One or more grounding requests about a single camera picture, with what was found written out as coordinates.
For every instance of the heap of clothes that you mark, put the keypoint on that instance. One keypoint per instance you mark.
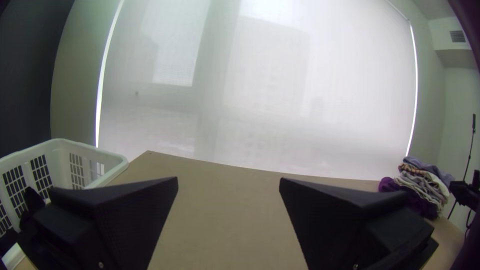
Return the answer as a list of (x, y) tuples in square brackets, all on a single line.
[(32, 202)]

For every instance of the pile of folded clothes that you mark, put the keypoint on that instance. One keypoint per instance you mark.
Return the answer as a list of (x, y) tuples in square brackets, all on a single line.
[(423, 183)]

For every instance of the white laundry basket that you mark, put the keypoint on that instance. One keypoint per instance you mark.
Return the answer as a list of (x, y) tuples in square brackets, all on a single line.
[(56, 148)]

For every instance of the black tripod stand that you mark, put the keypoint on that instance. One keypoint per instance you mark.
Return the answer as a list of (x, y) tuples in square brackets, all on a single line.
[(465, 191)]

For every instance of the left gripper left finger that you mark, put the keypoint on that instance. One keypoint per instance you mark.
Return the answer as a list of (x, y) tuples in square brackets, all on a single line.
[(112, 221)]

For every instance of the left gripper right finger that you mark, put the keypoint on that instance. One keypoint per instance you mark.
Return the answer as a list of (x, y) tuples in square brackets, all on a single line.
[(337, 225)]

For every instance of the white wall vent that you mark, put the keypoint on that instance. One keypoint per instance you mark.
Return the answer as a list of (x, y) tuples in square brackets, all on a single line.
[(448, 35)]

